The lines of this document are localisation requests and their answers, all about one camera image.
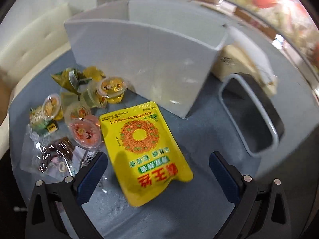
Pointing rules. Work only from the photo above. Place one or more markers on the olive foil snack packet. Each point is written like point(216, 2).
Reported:
point(71, 79)

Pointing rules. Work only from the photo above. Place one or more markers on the green jelly cup rear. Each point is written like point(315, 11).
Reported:
point(91, 97)

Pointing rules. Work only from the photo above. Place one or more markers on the yellow jelly cup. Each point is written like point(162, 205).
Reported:
point(112, 89)
point(94, 73)

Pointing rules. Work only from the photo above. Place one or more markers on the cream leather sofa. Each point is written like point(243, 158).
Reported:
point(32, 50)

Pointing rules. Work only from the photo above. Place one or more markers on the pink jelly cup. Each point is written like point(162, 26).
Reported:
point(85, 133)

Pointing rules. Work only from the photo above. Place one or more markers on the white storage box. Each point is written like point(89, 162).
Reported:
point(164, 48)

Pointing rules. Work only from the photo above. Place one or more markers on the clear pack braised meat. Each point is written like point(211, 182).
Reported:
point(53, 156)

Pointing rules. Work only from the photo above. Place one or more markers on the tissue box with tissue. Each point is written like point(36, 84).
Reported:
point(233, 60)

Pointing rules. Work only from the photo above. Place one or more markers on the green jelly cup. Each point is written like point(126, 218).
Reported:
point(91, 97)
point(67, 98)

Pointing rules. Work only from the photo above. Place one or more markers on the orange jelly cup left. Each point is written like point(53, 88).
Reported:
point(52, 108)

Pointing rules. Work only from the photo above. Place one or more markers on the peach jelly cup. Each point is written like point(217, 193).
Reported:
point(79, 110)

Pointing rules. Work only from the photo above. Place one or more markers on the blue tablecloth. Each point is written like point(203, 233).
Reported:
point(184, 210)

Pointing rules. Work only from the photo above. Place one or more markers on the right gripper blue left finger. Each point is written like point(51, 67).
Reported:
point(76, 191)

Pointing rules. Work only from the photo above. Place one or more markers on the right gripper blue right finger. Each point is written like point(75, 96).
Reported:
point(238, 191)

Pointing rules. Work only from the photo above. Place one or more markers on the green pea snack packet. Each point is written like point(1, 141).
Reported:
point(39, 125)

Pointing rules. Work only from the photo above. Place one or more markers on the green jelly cup front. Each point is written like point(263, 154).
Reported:
point(67, 98)

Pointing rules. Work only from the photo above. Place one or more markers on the yellow noodle snack bag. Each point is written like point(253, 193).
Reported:
point(143, 152)

